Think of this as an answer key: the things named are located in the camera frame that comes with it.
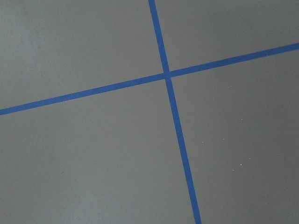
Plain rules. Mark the blue tape grid lines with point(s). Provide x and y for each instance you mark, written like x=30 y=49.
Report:
x=167 y=76

